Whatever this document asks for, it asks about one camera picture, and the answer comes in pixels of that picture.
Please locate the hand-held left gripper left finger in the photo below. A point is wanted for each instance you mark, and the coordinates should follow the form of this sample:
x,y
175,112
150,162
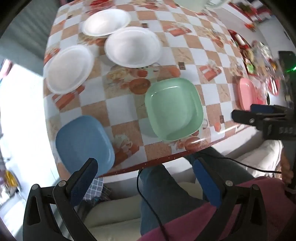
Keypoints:
x,y
83,183

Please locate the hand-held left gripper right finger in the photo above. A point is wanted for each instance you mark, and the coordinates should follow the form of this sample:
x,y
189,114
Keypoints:
x,y
208,183

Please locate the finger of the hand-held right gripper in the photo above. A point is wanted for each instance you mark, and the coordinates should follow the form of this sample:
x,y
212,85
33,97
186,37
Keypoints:
x,y
266,108
245,117

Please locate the white foam bowl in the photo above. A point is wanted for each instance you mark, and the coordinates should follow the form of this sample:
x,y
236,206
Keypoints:
x,y
106,22
133,47
68,68

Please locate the person's right hand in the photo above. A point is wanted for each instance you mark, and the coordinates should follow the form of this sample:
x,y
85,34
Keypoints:
x,y
287,169

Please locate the blue checked cloth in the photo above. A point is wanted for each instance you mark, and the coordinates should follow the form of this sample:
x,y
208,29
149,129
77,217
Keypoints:
x,y
96,188

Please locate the person's jeans leg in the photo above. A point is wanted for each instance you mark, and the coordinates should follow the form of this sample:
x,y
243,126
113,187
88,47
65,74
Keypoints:
x,y
222,166
166,192

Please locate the pink square plate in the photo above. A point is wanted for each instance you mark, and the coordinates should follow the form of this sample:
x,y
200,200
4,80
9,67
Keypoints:
x,y
247,92

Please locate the blue square plate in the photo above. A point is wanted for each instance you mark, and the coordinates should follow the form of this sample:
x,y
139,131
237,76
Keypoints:
x,y
83,141

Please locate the red tray with snacks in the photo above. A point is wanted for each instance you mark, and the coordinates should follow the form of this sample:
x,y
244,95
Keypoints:
x,y
252,55

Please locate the person in jeans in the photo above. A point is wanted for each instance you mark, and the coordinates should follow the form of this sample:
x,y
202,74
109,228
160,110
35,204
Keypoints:
x,y
272,208

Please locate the yellow object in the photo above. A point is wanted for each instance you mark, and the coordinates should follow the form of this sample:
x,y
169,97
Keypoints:
x,y
11,178

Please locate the green square plate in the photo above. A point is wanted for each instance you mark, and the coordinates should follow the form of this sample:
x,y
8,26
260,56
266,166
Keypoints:
x,y
173,109

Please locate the checked printed tablecloth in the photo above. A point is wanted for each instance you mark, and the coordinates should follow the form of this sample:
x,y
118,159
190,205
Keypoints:
x,y
189,41

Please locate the pale green plate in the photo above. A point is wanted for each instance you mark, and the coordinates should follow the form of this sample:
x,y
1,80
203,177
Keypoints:
x,y
192,4

